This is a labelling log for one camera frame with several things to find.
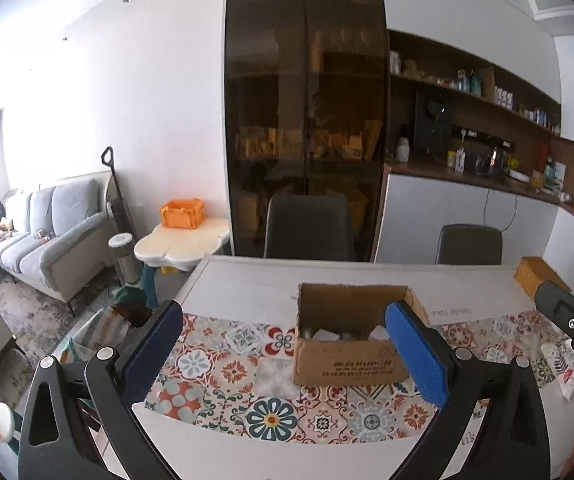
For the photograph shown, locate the white square power adapter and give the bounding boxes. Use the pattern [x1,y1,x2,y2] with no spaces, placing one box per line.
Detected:
[368,325,390,341]

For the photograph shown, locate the white patterned pouch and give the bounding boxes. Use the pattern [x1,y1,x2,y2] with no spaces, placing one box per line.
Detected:
[541,339,574,401]

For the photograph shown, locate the woven yellow tissue box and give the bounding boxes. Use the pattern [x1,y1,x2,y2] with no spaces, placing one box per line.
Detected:
[514,256,570,299]

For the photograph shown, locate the brown cardboard box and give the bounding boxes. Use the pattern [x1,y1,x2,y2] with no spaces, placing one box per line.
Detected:
[293,283,428,387]

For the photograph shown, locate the patterned floral table runner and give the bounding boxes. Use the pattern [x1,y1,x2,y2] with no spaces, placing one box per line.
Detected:
[144,311,568,444]

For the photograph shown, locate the dark chair right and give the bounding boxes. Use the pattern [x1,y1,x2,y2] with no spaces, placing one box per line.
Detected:
[436,223,503,266]

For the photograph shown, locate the dark chair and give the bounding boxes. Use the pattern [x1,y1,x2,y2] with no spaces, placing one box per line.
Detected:
[436,223,503,266]
[263,194,354,261]

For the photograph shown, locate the white rectangular charger hub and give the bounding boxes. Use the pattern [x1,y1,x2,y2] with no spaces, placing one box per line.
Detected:
[311,328,351,342]

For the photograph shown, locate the white cylindrical air purifier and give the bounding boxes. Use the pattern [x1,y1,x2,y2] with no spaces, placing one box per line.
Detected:
[108,232,140,285]

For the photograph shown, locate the cream cloud-shaped side table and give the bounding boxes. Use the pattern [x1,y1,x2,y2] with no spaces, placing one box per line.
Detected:
[134,218,231,272]

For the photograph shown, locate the grey sofa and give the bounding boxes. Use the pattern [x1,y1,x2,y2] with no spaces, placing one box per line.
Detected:
[0,171,116,304]

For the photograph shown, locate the black upright vacuum cleaner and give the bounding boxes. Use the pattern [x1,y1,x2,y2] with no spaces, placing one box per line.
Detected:
[101,146,136,237]

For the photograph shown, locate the orange plastic crate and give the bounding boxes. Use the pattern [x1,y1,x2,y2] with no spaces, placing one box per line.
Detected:
[159,198,206,230]

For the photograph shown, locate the white lower cabinet counter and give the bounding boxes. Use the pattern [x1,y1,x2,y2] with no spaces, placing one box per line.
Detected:
[374,162,574,264]

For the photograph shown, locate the dark chair left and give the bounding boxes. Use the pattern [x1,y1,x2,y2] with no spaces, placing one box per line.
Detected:
[263,194,354,261]

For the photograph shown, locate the dark glass display cabinet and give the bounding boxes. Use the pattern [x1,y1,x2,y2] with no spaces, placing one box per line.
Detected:
[224,0,389,261]

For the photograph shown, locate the wooden wall shelf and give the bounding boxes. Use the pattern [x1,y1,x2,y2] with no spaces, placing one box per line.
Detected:
[386,30,574,200]

